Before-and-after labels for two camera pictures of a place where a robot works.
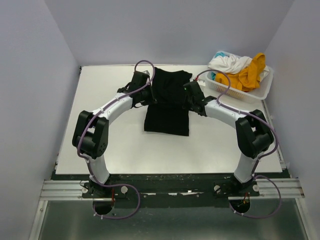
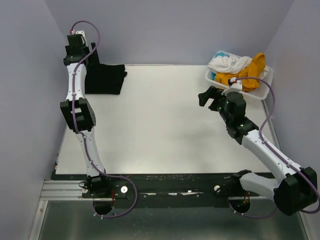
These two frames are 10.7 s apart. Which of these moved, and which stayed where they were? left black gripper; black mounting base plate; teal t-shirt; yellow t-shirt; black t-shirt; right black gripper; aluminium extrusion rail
Moved: black t-shirt; right black gripper; left black gripper
Stayed: aluminium extrusion rail; yellow t-shirt; teal t-shirt; black mounting base plate
